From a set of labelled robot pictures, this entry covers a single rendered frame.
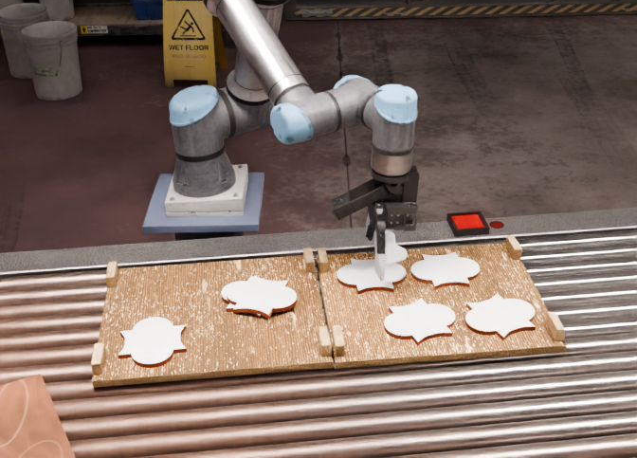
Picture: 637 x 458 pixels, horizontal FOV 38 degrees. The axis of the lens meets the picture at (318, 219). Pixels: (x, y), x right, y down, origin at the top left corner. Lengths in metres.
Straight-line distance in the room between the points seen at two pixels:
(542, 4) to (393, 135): 4.99
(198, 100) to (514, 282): 0.82
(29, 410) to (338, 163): 3.11
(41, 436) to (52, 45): 3.99
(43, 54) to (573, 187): 2.86
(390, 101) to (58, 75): 3.81
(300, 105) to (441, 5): 4.84
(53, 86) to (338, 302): 3.74
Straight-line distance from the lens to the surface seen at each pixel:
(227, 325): 1.70
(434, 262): 1.85
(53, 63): 5.26
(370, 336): 1.66
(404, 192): 1.71
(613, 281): 1.92
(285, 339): 1.65
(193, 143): 2.13
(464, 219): 2.04
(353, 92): 1.69
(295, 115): 1.63
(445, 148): 4.53
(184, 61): 5.28
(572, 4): 6.62
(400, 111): 1.62
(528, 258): 1.95
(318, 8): 6.40
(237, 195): 2.16
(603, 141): 4.74
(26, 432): 1.39
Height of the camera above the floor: 1.93
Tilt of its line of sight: 30 degrees down
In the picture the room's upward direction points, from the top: 1 degrees counter-clockwise
